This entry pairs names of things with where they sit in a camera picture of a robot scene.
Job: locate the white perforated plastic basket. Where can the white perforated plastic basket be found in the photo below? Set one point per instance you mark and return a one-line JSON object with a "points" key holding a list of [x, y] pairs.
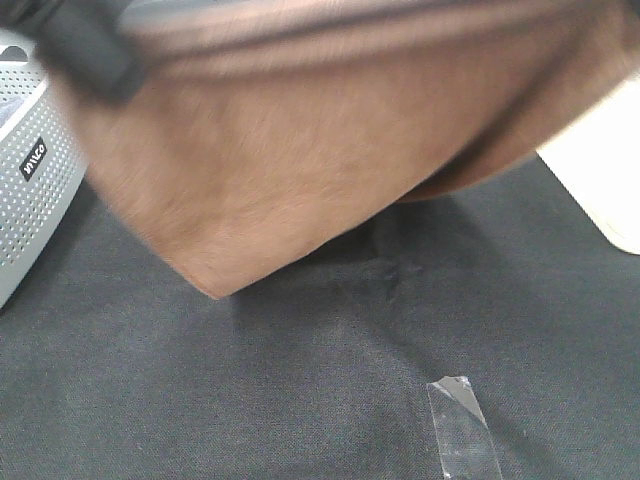
{"points": [[41, 167]]}

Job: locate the clear adhesive tape strip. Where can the clear adhesive tape strip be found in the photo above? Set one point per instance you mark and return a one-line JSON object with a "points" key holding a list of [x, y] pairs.
{"points": [[465, 445]]}

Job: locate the black table cloth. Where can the black table cloth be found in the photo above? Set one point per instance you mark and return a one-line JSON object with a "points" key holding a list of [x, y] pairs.
{"points": [[113, 367]]}

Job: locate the brown microfiber towel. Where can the brown microfiber towel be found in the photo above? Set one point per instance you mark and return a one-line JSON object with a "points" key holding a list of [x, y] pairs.
{"points": [[266, 128]]}

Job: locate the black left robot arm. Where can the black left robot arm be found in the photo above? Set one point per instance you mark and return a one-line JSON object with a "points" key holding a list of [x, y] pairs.
{"points": [[82, 38]]}

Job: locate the white plastic bin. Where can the white plastic bin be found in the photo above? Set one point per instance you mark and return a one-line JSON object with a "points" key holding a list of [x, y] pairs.
{"points": [[596, 159]]}

